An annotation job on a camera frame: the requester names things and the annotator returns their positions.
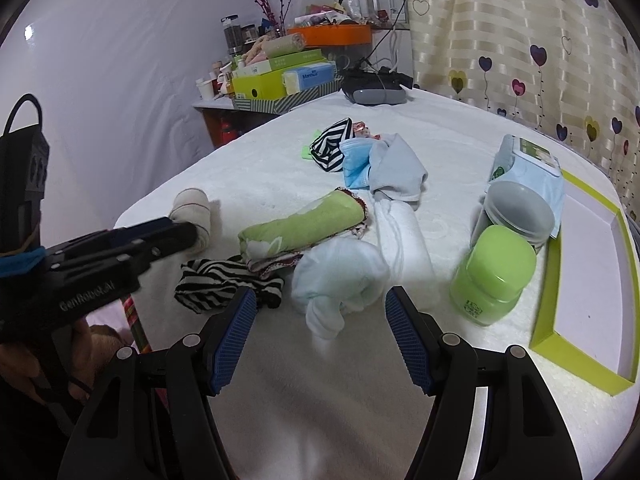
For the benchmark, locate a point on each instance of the red side cabinet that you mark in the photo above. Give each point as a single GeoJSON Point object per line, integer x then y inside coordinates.
{"type": "Point", "coordinates": [225, 126]}

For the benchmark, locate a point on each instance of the beige rolled towel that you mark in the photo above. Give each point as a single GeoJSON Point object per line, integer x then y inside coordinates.
{"type": "Point", "coordinates": [267, 47]}

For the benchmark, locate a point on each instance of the blue tissue pack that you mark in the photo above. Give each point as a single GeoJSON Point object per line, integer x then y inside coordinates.
{"type": "Point", "coordinates": [302, 78]}

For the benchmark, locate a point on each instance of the lime green tray box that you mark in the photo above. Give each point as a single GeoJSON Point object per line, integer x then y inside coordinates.
{"type": "Point", "coordinates": [588, 316]}

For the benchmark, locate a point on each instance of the light blue cloth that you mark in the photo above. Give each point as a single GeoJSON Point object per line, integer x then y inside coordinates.
{"type": "Point", "coordinates": [356, 162]}

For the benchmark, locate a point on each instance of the black white striped cloth front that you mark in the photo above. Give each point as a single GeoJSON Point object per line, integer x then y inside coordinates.
{"type": "Point", "coordinates": [208, 285]}

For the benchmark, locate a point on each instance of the person's left hand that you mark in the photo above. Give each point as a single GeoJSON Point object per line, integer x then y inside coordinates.
{"type": "Point", "coordinates": [73, 372]}

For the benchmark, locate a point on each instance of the beige rolled sock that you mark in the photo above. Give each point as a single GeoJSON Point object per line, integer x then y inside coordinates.
{"type": "Point", "coordinates": [191, 205]}

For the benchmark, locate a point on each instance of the black white striped cloth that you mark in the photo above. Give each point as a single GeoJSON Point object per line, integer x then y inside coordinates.
{"type": "Point", "coordinates": [325, 148]}
{"type": "Point", "coordinates": [208, 285]}

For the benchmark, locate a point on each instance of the light blue wet wipes pack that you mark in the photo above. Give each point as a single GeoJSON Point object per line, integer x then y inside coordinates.
{"type": "Point", "coordinates": [529, 164]}

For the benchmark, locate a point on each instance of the striped cardboard tray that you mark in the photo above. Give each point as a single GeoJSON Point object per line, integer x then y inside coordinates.
{"type": "Point", "coordinates": [283, 105]}

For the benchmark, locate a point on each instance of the heart pattern curtain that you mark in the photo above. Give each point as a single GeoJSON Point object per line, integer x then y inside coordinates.
{"type": "Point", "coordinates": [566, 68]}

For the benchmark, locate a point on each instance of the orange basket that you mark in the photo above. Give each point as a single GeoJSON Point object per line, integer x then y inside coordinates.
{"type": "Point", "coordinates": [331, 35]}

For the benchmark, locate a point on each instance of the dark glass jar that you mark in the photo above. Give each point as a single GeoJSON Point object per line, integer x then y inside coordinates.
{"type": "Point", "coordinates": [233, 34]}

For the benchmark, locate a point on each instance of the red snack packet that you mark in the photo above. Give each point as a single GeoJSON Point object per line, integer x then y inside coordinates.
{"type": "Point", "coordinates": [361, 130]}

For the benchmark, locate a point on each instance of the grey blue sock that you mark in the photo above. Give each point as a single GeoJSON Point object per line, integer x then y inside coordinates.
{"type": "Point", "coordinates": [395, 170]}

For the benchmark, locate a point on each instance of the black camera mount with cable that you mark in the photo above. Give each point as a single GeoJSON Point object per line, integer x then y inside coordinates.
{"type": "Point", "coordinates": [24, 162]}

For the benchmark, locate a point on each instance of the grey black VR headset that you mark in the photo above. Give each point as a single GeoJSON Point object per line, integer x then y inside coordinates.
{"type": "Point", "coordinates": [376, 88]}

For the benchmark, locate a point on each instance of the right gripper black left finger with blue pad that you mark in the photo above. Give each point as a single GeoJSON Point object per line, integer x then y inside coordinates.
{"type": "Point", "coordinates": [149, 415]}

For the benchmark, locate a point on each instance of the lime green storage box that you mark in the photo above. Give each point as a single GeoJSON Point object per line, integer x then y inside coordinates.
{"type": "Point", "coordinates": [267, 86]}

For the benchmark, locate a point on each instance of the white paper cup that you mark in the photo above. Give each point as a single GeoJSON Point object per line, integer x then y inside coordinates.
{"type": "Point", "coordinates": [206, 89]}

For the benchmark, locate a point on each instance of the green cosmetic jar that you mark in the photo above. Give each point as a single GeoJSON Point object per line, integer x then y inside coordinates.
{"type": "Point", "coordinates": [490, 280]}

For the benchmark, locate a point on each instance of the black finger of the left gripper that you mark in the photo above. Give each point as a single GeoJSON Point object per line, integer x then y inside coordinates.
{"type": "Point", "coordinates": [108, 239]}
{"type": "Point", "coordinates": [164, 242]}

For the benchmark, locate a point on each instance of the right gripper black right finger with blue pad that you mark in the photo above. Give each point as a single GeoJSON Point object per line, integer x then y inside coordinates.
{"type": "Point", "coordinates": [524, 434]}

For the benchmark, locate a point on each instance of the green rolled cloth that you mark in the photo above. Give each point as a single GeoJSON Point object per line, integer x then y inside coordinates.
{"type": "Point", "coordinates": [332, 214]}

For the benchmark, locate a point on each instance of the pale blue white sock bundle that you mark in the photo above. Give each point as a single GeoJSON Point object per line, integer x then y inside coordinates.
{"type": "Point", "coordinates": [337, 277]}

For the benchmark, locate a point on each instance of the black white striped cloth back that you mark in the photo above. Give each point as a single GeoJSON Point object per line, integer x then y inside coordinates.
{"type": "Point", "coordinates": [325, 148]}

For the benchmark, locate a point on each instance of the white rolled towel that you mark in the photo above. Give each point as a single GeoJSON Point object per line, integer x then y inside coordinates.
{"type": "Point", "coordinates": [404, 250]}

